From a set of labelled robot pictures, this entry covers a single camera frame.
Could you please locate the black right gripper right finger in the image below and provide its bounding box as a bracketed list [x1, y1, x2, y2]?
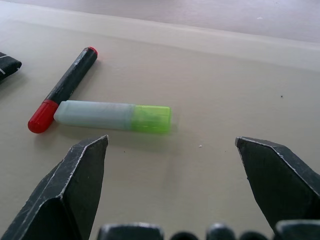
[234, 136, 320, 232]

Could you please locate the black marker with red cap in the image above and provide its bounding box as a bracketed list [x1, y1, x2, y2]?
[27, 46, 99, 134]

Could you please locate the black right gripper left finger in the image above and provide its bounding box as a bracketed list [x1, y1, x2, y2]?
[0, 134, 109, 240]

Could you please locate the white highlighter with green cap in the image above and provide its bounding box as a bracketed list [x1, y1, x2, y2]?
[53, 100, 173, 135]

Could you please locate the black object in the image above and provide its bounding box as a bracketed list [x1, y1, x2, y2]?
[0, 51, 23, 85]

